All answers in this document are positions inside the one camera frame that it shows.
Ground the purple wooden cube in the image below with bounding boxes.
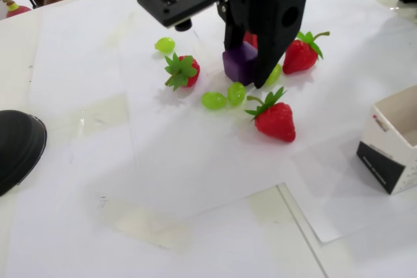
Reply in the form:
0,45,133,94
222,42,258,85

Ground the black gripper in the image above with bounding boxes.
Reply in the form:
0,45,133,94
218,0,308,90

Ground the long-stemmed red toy strawberry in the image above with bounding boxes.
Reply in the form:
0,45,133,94
282,30,330,76

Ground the small red toy strawberry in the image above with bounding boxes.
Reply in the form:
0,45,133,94
164,52,201,92

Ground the red wooden cube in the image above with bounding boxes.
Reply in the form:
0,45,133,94
243,30,259,50

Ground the black round camera stand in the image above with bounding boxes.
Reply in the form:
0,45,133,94
0,109,48,197

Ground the green toy grape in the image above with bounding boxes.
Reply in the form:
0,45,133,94
201,91,228,111
227,81,246,107
265,63,283,86
154,36,176,53

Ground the large red toy strawberry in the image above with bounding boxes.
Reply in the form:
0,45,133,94
244,87,296,143

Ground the red fire extinguisher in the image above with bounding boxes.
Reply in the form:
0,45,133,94
0,0,40,20

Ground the white and black carton box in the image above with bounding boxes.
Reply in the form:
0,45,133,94
356,84,417,196

